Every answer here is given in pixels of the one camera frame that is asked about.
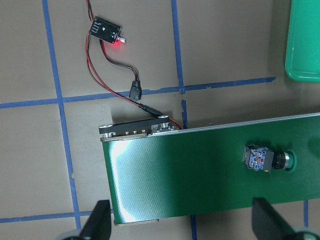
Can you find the green conveyor belt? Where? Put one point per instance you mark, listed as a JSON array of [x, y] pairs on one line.
[[164, 174]]

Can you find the green plastic tray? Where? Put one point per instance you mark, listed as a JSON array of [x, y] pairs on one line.
[[302, 61]]

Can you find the black sensor circuit board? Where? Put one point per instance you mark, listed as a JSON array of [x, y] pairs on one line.
[[106, 31]]

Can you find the green mushroom push button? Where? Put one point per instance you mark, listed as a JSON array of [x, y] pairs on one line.
[[264, 159]]

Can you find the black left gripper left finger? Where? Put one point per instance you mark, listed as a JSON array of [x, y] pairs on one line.
[[99, 224]]

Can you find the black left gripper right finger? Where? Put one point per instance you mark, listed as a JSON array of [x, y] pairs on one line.
[[268, 224]]

